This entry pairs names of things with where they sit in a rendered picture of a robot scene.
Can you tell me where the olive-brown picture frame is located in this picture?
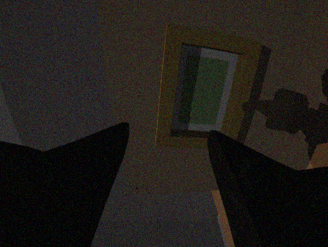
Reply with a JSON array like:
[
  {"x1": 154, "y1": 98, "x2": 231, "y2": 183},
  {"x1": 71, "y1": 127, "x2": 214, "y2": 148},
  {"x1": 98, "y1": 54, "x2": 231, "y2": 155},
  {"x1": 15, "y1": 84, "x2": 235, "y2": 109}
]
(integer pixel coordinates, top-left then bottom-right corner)
[{"x1": 155, "y1": 24, "x2": 262, "y2": 149}]

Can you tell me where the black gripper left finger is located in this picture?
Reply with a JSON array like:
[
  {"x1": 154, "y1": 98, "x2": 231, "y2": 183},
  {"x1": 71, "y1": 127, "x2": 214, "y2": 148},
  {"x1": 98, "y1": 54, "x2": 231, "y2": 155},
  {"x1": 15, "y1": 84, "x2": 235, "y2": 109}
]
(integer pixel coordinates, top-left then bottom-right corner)
[{"x1": 0, "y1": 121, "x2": 129, "y2": 247}]

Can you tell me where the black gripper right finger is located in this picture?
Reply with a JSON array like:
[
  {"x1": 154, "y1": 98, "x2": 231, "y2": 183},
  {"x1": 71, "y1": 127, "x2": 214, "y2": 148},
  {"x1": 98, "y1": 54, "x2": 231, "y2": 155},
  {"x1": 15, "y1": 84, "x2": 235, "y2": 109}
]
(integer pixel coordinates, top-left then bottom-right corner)
[{"x1": 207, "y1": 130, "x2": 328, "y2": 247}]

